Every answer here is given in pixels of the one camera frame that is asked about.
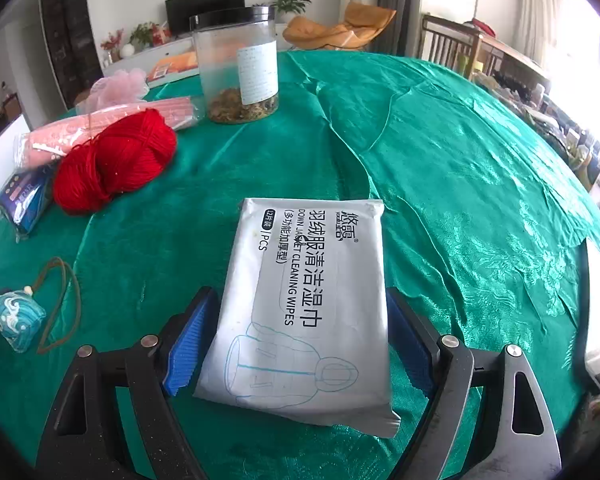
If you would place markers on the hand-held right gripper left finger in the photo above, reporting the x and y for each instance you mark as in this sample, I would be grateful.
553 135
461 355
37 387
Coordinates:
190 345

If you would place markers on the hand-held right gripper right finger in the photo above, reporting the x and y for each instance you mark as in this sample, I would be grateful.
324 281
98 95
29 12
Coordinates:
405 340

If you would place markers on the white wet wipes pack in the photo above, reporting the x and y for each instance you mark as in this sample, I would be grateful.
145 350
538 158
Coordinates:
300 310

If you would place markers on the pink towel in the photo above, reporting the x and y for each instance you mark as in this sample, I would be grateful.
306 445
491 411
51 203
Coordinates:
50 142

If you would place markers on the blue packet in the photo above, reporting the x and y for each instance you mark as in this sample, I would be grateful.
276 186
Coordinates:
22 200

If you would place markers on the white box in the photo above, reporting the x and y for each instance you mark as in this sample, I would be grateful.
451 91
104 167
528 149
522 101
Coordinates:
0 160

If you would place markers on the green tablecloth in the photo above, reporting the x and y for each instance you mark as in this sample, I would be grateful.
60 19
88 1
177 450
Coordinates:
455 185

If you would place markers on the red yarn ball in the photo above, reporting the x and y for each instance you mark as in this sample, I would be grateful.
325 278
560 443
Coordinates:
115 160

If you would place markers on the pink mesh bath sponge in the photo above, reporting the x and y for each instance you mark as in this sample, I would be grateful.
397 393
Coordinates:
120 87

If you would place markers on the pile of household clutter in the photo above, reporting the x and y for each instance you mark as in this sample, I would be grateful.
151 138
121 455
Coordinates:
555 125

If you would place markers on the black display cabinet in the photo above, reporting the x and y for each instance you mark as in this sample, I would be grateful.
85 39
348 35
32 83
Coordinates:
67 30

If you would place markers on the red flower plant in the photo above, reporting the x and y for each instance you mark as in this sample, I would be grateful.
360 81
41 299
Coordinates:
112 42

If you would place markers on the white round vase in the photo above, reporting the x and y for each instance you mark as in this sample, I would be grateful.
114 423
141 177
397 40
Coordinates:
128 51

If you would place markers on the orange book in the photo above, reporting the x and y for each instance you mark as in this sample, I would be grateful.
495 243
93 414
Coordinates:
172 65

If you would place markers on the clear plastic jar black lid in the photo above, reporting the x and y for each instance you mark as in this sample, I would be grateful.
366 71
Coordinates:
220 60

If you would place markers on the potted plant with red ornaments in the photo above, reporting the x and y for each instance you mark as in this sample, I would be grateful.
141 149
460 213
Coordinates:
147 35

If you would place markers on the white television cabinet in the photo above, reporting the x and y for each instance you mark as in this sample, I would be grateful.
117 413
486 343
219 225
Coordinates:
180 45

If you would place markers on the dark wooden table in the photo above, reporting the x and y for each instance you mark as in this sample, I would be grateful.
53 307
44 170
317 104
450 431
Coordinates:
515 60

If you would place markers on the dark wooden chair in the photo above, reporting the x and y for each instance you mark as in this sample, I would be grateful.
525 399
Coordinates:
450 40

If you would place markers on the orange lounge chair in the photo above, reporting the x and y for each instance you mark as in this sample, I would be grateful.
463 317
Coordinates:
330 32

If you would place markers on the red cloth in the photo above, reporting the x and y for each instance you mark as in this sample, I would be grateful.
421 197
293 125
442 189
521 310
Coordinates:
482 26

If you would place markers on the grey curtain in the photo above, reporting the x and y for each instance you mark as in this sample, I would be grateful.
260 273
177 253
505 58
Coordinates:
395 0

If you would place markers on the black television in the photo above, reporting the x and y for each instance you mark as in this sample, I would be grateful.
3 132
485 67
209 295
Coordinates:
205 5

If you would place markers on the green potted plant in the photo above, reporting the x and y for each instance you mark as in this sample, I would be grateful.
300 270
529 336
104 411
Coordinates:
290 2

